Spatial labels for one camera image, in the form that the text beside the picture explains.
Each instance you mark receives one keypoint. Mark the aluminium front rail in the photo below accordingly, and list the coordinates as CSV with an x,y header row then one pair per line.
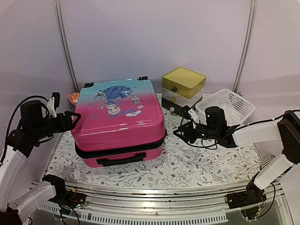
x,y
167,206

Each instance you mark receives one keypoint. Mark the yellow and white storage box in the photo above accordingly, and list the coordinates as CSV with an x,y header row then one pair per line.
x,y
181,87

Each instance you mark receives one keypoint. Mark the metal wall post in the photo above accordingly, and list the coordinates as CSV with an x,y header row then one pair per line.
x,y
64,43
246,45

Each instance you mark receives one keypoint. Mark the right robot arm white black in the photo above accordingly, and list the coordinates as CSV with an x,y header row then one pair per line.
x,y
284,129

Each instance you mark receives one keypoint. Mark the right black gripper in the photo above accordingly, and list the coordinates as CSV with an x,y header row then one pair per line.
x,y
188,131

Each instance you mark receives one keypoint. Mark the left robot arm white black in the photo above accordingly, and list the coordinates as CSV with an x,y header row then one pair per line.
x,y
38,124

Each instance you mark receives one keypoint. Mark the right metal wall post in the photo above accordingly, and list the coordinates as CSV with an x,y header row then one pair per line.
x,y
246,45

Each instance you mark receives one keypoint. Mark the white plastic mesh basket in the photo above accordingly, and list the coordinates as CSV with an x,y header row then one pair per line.
x,y
236,108

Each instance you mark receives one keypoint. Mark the orange patterned ceramic bowl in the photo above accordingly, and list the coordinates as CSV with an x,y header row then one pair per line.
x,y
73,98

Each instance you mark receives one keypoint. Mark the floral white tablecloth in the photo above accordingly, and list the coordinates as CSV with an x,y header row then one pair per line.
x,y
178,166

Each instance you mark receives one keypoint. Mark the pink and teal kids suitcase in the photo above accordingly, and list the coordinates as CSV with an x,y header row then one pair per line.
x,y
121,122

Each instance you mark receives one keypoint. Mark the left metal wall post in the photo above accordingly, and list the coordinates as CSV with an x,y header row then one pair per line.
x,y
64,43

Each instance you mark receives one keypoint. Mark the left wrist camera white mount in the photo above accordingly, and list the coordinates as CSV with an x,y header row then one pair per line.
x,y
53,103

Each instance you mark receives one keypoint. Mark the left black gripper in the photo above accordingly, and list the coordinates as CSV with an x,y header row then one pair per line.
x,y
69,124

